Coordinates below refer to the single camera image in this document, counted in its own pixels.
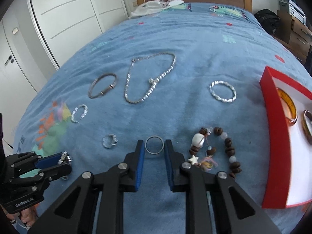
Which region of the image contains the thin silver ring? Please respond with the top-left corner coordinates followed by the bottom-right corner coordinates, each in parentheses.
top-left (145, 135), bottom-right (165, 155)

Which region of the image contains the thin wire bangle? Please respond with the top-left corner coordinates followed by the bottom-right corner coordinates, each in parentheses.
top-left (88, 73), bottom-right (118, 99)

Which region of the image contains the red jewelry box tray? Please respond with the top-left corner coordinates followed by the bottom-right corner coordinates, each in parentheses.
top-left (260, 66), bottom-right (311, 209)

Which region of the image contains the left hand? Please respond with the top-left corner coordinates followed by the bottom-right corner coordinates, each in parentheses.
top-left (1, 206), bottom-right (38, 229)

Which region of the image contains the dark brown bangle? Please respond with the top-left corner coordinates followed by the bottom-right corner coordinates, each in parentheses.
top-left (301, 110), bottom-right (312, 145)

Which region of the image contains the twisted silver bangle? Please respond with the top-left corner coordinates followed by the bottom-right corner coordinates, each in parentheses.
top-left (208, 80), bottom-right (237, 103)

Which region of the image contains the amber orange bangle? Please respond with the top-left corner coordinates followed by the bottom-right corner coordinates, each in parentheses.
top-left (277, 88), bottom-right (298, 126)

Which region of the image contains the blue patterned bedspread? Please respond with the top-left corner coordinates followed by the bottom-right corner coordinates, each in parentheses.
top-left (14, 3), bottom-right (311, 233)

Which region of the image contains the white wardrobe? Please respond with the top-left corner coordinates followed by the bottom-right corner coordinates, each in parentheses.
top-left (30, 0), bottom-right (128, 66)

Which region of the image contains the white cloth on bed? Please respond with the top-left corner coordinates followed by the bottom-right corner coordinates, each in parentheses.
top-left (129, 0), bottom-right (184, 19)

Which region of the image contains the wooden drawer cabinet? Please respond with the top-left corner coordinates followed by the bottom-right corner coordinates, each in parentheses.
top-left (273, 10), bottom-right (311, 65)

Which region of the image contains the black backpack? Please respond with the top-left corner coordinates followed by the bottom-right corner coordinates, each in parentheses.
top-left (254, 9), bottom-right (281, 35)

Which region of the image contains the white printer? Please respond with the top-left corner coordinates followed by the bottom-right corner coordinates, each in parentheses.
top-left (278, 0), bottom-right (307, 25)

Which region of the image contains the small silver knot ring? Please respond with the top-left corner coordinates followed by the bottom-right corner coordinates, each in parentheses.
top-left (101, 134), bottom-right (119, 149)

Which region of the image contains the small silver link bracelet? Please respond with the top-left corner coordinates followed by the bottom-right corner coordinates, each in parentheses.
top-left (70, 104), bottom-right (89, 124)

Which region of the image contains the brown bead shell bracelet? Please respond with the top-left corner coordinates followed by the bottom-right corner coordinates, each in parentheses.
top-left (187, 126), bottom-right (243, 179)

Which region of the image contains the white door with handle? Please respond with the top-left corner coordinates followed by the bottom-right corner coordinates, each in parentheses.
top-left (1, 24), bottom-right (36, 151)

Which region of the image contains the long silver pearl necklace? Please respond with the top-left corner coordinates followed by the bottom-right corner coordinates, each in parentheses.
top-left (123, 51), bottom-right (177, 105)

